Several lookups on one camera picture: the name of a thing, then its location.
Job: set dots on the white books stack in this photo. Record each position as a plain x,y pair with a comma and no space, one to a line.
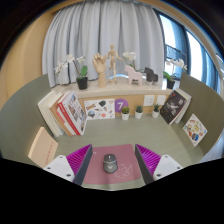
46,111

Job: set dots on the black cover book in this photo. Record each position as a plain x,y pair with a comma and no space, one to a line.
172,107

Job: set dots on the wooden hand model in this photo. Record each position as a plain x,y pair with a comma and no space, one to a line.
99,68

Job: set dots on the white orchid in black pot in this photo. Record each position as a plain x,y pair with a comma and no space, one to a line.
82,83
170,83

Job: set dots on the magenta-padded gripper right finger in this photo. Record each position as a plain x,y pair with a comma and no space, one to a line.
165,166

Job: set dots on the dark grey computer mouse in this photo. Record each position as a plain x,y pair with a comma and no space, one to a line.
110,164

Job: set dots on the white book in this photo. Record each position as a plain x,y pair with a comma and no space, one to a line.
186,103

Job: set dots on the window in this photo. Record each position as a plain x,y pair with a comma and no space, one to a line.
195,56

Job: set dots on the peach coloured book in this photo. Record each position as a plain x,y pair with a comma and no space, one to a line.
43,148

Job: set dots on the white illustrated sticker sheet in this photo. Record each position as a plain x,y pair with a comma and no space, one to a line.
99,109

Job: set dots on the brown cover book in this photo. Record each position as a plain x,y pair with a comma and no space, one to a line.
58,116

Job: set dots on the white wall outlet plate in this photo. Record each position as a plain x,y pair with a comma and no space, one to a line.
149,100
161,100

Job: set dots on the black wooden horse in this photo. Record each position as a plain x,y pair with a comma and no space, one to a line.
151,75

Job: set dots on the colourful sticker card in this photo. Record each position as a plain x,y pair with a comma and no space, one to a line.
195,130

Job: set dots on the white orchid plant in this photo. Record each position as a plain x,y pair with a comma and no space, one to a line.
129,56

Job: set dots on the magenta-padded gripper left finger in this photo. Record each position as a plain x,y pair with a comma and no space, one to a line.
60,166

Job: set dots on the pink wooden horse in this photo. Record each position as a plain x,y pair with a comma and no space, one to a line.
133,76

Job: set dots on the purple round number sign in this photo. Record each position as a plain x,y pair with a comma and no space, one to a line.
120,103

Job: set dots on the red-spined photo magazine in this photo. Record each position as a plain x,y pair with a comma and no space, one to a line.
75,113

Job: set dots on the small plant in white pot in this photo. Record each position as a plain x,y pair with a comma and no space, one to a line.
138,115
125,116
155,114

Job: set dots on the grey curtain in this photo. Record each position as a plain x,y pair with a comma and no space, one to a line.
100,26

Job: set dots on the dusty pink mouse pad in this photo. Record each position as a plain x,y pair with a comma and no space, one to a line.
126,153

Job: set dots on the green desk partition panel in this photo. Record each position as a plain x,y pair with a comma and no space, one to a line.
20,110
206,100

